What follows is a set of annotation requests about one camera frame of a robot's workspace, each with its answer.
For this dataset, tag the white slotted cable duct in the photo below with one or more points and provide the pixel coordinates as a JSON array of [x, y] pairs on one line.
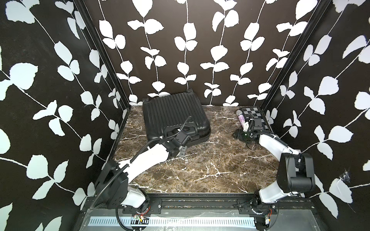
[[239, 222]]

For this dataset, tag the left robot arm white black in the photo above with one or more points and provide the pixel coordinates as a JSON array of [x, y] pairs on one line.
[[112, 186]]

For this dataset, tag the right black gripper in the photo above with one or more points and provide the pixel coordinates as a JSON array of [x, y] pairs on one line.
[[238, 134]]

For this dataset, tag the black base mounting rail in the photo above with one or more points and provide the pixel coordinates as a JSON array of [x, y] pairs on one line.
[[244, 203]]

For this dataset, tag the black white checkered board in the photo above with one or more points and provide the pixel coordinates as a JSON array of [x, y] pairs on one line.
[[253, 112]]

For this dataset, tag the black ribbed hard-shell suitcase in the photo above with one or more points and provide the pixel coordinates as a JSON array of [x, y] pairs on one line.
[[164, 116]]

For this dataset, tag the purple glitter tube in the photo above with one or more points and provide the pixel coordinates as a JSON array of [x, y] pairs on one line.
[[241, 117]]

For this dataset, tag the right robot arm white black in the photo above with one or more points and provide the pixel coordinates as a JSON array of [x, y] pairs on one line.
[[295, 174]]

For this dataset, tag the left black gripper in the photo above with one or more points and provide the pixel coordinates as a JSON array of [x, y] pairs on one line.
[[183, 154]]

